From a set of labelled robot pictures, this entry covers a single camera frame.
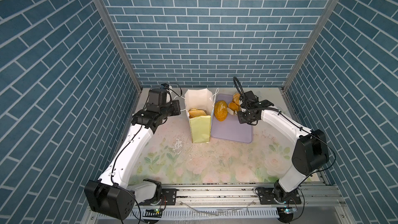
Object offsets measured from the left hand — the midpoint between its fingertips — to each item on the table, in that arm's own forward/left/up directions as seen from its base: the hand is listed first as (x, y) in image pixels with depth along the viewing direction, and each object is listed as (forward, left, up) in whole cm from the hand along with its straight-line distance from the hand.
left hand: (180, 103), depth 76 cm
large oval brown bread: (+12, -23, -22) cm, 35 cm away
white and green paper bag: (+11, -11, -9) cm, 18 cm away
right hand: (+2, -34, -14) cm, 37 cm away
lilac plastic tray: (+1, -29, -28) cm, 41 cm away
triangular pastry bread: (+7, -7, -16) cm, 19 cm away
